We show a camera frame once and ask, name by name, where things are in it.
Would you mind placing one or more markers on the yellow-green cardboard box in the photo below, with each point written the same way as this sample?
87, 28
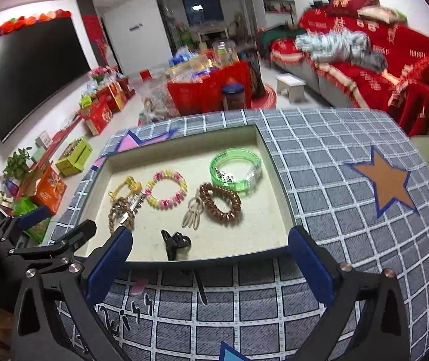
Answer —
73, 156

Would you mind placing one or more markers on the white small stool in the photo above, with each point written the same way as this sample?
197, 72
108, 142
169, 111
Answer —
291, 86

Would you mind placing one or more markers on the red sofa cover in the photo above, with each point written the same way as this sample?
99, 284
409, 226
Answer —
380, 82

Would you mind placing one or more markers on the green translucent bangle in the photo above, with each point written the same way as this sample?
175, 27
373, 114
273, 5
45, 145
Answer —
215, 169

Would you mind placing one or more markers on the grey-green shallow tray box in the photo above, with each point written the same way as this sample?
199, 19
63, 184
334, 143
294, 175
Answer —
237, 233

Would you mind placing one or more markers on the orange gift box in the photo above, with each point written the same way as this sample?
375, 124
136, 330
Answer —
51, 190

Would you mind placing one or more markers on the beige pillow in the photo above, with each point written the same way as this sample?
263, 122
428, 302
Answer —
382, 14

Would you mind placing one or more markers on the red ball garland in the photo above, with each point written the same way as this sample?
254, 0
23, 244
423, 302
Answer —
22, 22

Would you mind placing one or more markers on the grey cloth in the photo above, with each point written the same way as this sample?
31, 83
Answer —
370, 62

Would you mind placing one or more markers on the blue-lidded jar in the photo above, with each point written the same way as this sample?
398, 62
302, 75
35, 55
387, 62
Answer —
233, 97

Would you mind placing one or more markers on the black hair claw clip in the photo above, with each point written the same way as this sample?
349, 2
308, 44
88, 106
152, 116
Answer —
175, 244

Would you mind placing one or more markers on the pink flower bouquet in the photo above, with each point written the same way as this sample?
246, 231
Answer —
99, 72

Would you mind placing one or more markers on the silver crown charm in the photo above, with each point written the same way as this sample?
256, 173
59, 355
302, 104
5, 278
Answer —
226, 177

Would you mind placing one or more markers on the silver metal hair clip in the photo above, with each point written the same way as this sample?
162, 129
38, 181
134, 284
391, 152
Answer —
128, 215

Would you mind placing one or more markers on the light blue clothes pile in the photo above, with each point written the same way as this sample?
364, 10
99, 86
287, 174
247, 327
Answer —
331, 45

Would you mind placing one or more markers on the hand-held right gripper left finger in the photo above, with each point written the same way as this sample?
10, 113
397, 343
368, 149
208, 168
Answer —
111, 261

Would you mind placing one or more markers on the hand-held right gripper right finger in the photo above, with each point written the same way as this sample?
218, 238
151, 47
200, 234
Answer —
312, 263

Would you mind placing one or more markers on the grey grid printed blanket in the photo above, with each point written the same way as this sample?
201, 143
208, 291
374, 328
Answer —
331, 214

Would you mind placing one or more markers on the red round rug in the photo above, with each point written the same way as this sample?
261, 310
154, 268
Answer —
267, 97

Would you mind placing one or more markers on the dark green cloth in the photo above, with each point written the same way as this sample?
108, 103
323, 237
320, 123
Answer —
274, 39

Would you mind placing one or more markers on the white standing air conditioner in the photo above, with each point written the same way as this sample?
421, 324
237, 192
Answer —
135, 45

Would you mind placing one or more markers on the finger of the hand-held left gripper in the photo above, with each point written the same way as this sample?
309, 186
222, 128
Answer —
34, 216
75, 235

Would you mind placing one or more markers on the black television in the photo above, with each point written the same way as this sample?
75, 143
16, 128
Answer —
30, 79

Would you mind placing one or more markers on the red gift box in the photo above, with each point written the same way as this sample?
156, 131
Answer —
98, 116

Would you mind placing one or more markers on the green potted plant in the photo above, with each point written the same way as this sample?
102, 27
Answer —
17, 163

